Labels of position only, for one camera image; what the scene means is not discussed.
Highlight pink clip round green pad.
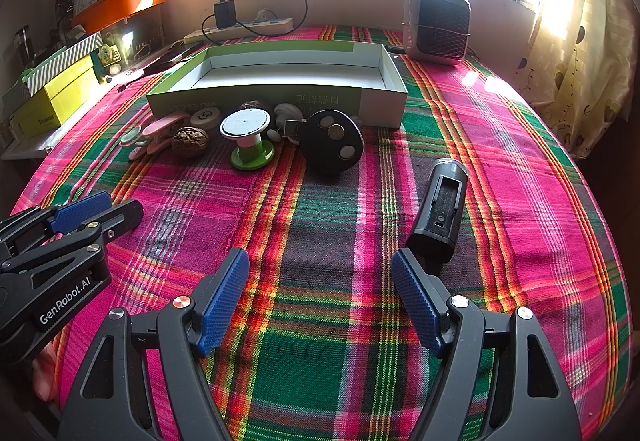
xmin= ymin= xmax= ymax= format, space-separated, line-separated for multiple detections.
xmin=119 ymin=117 xmax=182 ymax=148

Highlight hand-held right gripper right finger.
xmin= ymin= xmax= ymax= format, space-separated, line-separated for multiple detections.
xmin=391 ymin=248 xmax=583 ymax=441

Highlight shallow green white cardboard box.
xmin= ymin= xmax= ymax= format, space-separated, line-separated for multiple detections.
xmin=146 ymin=40 xmax=408 ymax=129

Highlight yellow box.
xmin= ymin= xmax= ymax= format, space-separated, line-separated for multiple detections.
xmin=10 ymin=54 xmax=96 ymax=127

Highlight pink green plaid blanket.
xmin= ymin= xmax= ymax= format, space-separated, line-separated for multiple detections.
xmin=10 ymin=24 xmax=633 ymax=441

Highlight black charger cable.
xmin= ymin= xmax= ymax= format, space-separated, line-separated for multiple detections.
xmin=202 ymin=0 xmax=307 ymax=43

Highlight pink clip square green pad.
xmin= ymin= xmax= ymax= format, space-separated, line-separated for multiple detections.
xmin=129 ymin=134 xmax=175 ymax=161

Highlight orange tray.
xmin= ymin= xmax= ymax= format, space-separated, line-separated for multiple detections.
xmin=70 ymin=0 xmax=166 ymax=33

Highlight black rectangular charger case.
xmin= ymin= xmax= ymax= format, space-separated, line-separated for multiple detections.
xmin=406 ymin=160 xmax=468 ymax=267

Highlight black phone cable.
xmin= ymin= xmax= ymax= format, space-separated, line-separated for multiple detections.
xmin=117 ymin=66 xmax=151 ymax=92

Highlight grey heater black mesh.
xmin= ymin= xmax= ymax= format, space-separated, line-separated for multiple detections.
xmin=402 ymin=0 xmax=472 ymax=67

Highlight white round container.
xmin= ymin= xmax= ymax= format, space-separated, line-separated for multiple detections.
xmin=192 ymin=105 xmax=222 ymax=128

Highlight green white striped box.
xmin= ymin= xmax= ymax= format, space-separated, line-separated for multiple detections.
xmin=25 ymin=32 xmax=103 ymax=94

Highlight black phone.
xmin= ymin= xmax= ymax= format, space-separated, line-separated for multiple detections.
xmin=142 ymin=44 xmax=201 ymax=74

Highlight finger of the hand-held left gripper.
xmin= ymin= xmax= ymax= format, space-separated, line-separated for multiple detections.
xmin=0 ymin=200 xmax=145 ymax=289
xmin=0 ymin=191 xmax=113 ymax=247

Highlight cream dotted curtain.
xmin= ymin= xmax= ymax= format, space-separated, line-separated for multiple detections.
xmin=520 ymin=0 xmax=640 ymax=159

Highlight green spool white top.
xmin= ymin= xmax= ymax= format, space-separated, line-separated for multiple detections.
xmin=219 ymin=108 xmax=276 ymax=172

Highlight black charger adapter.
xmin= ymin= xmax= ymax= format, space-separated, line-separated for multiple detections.
xmin=214 ymin=0 xmax=236 ymax=28

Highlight cream power strip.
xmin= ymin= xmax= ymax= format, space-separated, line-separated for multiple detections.
xmin=184 ymin=16 xmax=293 ymax=44

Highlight white usb adapter with lanyard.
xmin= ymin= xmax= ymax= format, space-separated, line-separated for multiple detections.
xmin=267 ymin=118 xmax=313 ymax=142

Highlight black round disc silver buttons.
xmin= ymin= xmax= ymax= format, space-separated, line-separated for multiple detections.
xmin=298 ymin=109 xmax=365 ymax=170

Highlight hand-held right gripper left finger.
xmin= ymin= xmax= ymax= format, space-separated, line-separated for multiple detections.
xmin=60 ymin=248 xmax=251 ymax=441

